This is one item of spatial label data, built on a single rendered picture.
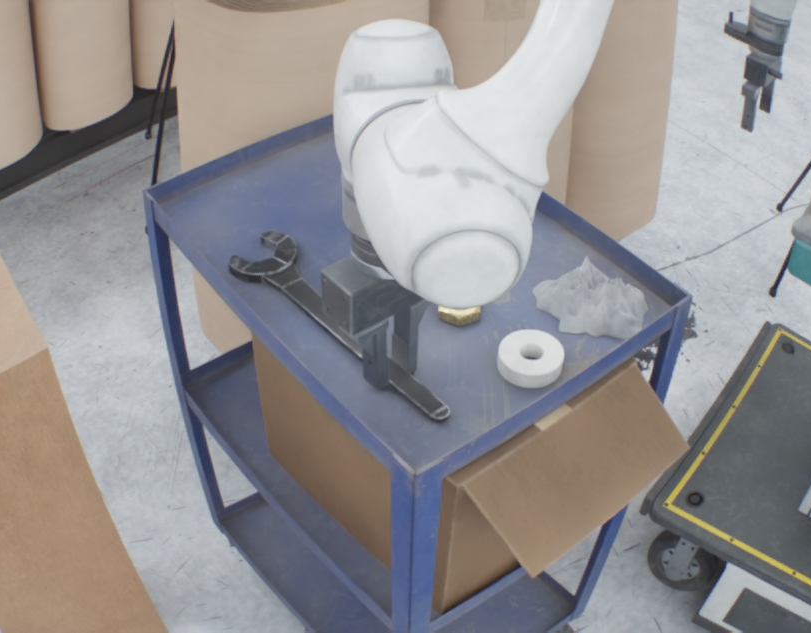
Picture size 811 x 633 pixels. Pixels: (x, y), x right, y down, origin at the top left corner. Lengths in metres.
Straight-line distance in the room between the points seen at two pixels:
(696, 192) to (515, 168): 2.53
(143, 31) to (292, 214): 2.09
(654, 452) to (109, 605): 0.88
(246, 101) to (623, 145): 1.05
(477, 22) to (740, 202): 1.68
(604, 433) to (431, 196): 0.52
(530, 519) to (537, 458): 0.08
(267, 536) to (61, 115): 1.88
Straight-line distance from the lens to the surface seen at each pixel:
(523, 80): 0.64
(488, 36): 1.75
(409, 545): 0.97
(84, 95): 3.11
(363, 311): 0.88
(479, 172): 0.63
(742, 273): 2.81
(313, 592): 1.70
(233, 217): 1.25
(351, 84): 0.76
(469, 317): 1.06
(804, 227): 1.21
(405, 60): 0.74
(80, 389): 2.34
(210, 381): 1.54
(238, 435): 1.45
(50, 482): 1.18
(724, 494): 1.69
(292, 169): 1.34
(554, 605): 1.70
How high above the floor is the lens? 1.57
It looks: 40 degrees down
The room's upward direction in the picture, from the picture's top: 2 degrees clockwise
